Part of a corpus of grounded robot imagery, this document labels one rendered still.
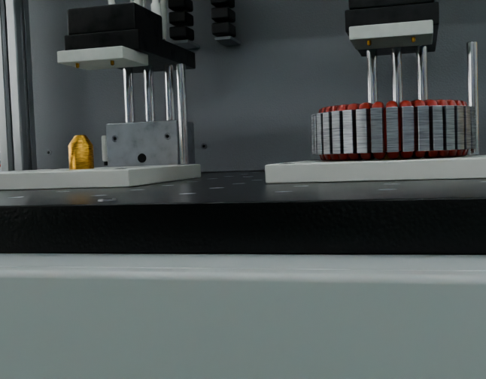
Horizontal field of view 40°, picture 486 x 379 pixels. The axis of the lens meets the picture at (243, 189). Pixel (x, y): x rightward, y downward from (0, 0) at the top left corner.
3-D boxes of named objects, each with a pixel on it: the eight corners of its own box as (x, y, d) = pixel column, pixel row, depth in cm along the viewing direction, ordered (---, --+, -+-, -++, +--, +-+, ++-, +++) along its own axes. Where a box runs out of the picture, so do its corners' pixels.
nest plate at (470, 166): (522, 177, 38) (522, 156, 38) (265, 183, 42) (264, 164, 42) (494, 169, 52) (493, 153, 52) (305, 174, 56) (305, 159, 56)
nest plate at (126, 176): (129, 187, 44) (129, 168, 44) (-63, 192, 48) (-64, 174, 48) (201, 177, 59) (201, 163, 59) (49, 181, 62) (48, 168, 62)
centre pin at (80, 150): (86, 168, 52) (85, 134, 52) (65, 169, 53) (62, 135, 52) (98, 168, 54) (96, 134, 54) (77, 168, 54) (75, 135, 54)
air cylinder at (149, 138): (178, 176, 64) (176, 118, 64) (107, 178, 66) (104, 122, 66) (195, 174, 69) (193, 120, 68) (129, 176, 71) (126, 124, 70)
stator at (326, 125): (487, 156, 40) (487, 94, 40) (303, 162, 43) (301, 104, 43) (466, 154, 51) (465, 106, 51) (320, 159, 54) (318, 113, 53)
